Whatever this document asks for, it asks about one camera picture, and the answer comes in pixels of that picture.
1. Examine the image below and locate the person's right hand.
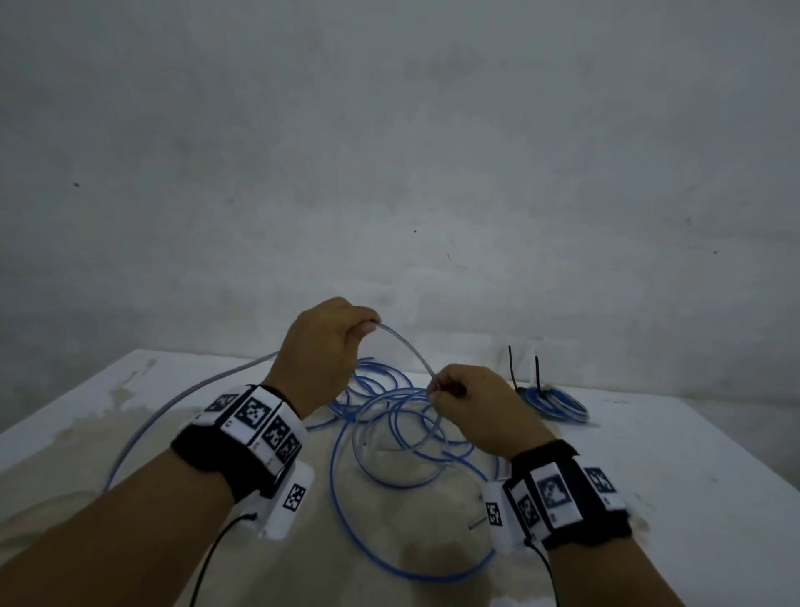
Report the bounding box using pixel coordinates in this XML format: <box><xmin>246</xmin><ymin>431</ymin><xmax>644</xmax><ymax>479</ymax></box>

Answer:
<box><xmin>427</xmin><ymin>364</ymin><xmax>558</xmax><ymax>461</ymax></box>

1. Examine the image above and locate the person's left hand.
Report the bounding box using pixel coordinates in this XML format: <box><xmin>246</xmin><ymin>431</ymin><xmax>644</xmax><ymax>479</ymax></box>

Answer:
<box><xmin>261</xmin><ymin>297</ymin><xmax>383</xmax><ymax>420</ymax></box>

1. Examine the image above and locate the solid blue cable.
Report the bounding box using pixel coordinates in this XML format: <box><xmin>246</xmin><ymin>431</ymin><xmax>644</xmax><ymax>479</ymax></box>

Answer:
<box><xmin>523</xmin><ymin>385</ymin><xmax>590</xmax><ymax>421</ymax></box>

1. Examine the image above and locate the black right wristband with markers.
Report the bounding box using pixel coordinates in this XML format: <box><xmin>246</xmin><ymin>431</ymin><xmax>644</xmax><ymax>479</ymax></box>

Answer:
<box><xmin>499</xmin><ymin>439</ymin><xmax>633</xmax><ymax>551</ymax></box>

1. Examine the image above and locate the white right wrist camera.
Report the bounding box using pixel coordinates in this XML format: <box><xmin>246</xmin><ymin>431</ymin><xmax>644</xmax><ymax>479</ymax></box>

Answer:
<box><xmin>482</xmin><ymin>478</ymin><xmax>533</xmax><ymax>558</ymax></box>

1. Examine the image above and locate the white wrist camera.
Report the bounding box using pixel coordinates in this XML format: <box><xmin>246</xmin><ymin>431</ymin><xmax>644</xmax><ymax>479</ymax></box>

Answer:
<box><xmin>482</xmin><ymin>478</ymin><xmax>533</xmax><ymax>558</ymax></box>
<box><xmin>256</xmin><ymin>461</ymin><xmax>316</xmax><ymax>540</ymax></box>

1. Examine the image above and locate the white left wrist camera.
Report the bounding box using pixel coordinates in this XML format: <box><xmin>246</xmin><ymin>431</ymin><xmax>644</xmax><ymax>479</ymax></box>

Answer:
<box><xmin>256</xmin><ymin>461</ymin><xmax>316</xmax><ymax>540</ymax></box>

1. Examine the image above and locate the black right camera cord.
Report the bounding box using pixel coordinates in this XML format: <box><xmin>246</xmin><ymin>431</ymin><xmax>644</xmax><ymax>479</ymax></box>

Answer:
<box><xmin>523</xmin><ymin>537</ymin><xmax>558</xmax><ymax>607</ymax></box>

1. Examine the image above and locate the black camera cord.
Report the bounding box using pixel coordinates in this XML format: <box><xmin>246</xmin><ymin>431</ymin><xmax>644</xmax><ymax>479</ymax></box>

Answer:
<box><xmin>523</xmin><ymin>537</ymin><xmax>558</xmax><ymax>607</ymax></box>
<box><xmin>187</xmin><ymin>512</ymin><xmax>258</xmax><ymax>607</ymax></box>

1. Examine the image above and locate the black left camera cord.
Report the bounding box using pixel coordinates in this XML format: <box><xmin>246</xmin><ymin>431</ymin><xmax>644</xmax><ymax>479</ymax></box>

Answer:
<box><xmin>187</xmin><ymin>512</ymin><xmax>258</xmax><ymax>607</ymax></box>

